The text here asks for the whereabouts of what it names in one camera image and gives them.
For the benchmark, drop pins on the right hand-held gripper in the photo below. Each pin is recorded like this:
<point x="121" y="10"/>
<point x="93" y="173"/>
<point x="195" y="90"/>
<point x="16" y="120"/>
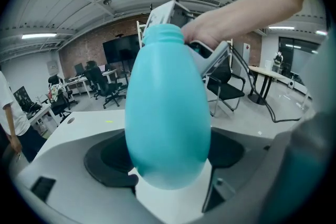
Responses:
<point x="162" y="13"/>

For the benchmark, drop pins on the black office chair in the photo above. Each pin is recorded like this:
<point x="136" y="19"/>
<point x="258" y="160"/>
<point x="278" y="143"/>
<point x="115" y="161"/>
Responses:
<point x="102" y="81"/>

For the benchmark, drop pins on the round wooden table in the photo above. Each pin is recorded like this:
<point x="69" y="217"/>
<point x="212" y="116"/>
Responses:
<point x="265" y="73"/>

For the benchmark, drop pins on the person's right hand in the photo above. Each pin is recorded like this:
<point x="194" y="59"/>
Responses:
<point x="202" y="30"/>

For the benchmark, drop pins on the person's right forearm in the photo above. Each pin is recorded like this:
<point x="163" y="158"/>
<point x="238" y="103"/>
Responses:
<point x="257" y="5"/>

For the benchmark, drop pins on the ceiling light strip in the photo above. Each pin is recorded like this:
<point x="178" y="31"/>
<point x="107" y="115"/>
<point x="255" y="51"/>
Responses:
<point x="39" y="36"/>
<point x="281" y="27"/>

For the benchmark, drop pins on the black visitor chair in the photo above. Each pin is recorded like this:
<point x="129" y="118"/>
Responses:
<point x="225" y="89"/>

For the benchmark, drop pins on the office chair with colourful cloth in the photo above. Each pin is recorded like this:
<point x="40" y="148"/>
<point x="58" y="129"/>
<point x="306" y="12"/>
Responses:
<point x="59" y="97"/>

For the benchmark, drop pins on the black wall monitor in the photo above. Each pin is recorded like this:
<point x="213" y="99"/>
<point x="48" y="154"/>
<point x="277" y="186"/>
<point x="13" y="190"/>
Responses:
<point x="118" y="49"/>

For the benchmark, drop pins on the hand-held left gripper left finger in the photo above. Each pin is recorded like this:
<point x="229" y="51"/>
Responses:
<point x="65" y="154"/>

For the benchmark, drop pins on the white cluttered desk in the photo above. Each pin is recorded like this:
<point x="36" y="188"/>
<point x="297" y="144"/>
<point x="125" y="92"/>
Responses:
<point x="81" y="81"/>

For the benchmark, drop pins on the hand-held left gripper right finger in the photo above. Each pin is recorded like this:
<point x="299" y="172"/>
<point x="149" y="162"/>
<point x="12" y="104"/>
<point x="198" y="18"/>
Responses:
<point x="249" y="160"/>

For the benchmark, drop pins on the teal plastic toy body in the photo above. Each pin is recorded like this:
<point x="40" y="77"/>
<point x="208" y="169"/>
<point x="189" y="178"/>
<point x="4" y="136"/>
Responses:
<point x="168" y="112"/>

